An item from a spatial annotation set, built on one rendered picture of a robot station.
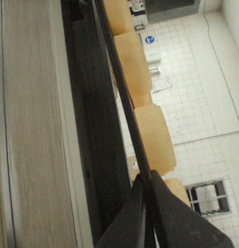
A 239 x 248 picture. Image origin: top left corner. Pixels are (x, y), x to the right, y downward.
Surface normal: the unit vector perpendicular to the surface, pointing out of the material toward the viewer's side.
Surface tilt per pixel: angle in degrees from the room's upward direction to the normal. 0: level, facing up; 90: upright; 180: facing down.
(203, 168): 90
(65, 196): 90
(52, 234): 90
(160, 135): 90
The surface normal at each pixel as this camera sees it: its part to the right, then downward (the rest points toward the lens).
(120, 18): 0.11, 0.63
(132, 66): -0.01, 0.27
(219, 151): -0.18, -0.33
